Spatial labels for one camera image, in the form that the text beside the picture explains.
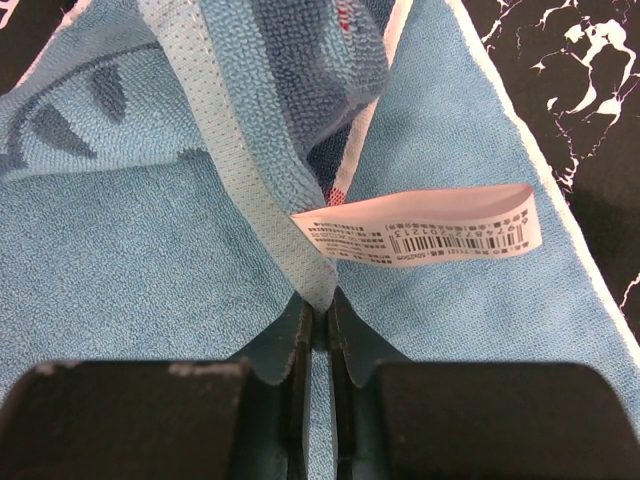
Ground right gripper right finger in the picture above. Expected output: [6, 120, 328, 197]
[326, 292, 639, 479]

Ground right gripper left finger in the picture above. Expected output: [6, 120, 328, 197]
[1, 297, 313, 479]

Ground white barcode care label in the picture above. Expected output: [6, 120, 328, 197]
[291, 184, 542, 268]

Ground black marble pattern mat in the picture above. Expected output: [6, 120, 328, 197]
[0, 0, 640, 326]

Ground blue beige patterned towel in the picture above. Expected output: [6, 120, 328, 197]
[1, 1, 639, 479]

